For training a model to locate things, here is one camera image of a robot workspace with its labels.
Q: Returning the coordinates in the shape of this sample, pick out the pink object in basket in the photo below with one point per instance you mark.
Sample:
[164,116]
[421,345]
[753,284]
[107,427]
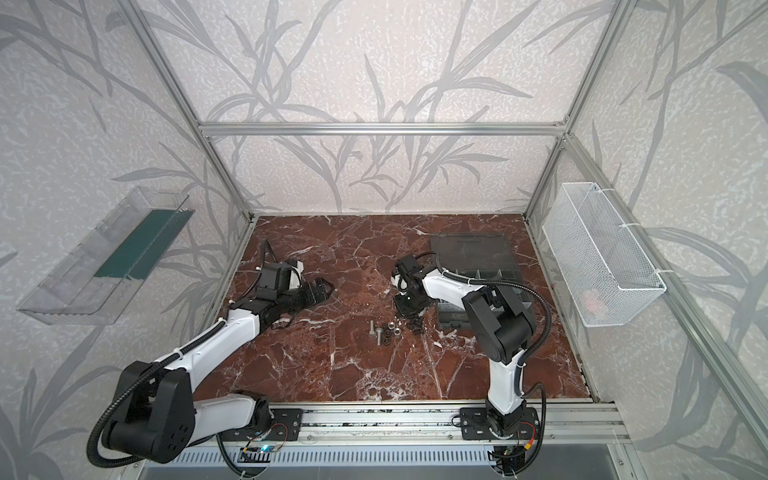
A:
[593,302]

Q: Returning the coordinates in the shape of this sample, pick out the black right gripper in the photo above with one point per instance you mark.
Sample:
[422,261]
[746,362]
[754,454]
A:
[402,310]

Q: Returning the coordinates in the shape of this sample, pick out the clear plastic organizer box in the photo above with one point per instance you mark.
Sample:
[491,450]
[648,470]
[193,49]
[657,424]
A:
[475,255]

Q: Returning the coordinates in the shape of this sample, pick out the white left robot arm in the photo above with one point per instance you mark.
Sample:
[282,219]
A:
[154,414]

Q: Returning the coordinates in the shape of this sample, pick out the clear wall shelf green bottom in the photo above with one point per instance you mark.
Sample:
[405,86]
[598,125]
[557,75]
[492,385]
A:
[96,281]

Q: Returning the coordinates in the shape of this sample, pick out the white wire mesh basket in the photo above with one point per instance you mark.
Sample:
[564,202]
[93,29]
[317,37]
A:
[595,248]

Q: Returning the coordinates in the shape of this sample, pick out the aluminium rear crossbar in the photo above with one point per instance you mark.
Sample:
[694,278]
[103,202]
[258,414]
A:
[366,128]

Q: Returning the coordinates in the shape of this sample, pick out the aluminium frame post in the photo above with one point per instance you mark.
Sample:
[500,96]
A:
[615,26]

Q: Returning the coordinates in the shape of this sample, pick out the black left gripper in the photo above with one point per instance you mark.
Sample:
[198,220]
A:
[313,299]

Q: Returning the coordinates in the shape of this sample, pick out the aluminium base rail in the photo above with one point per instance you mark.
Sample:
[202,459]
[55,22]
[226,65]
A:
[437,423]

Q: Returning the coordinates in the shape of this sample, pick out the pile of screws and nuts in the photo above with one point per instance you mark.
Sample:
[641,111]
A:
[384,334]

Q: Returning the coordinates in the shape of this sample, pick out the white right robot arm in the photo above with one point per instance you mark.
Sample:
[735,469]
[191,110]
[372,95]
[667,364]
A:
[510,322]

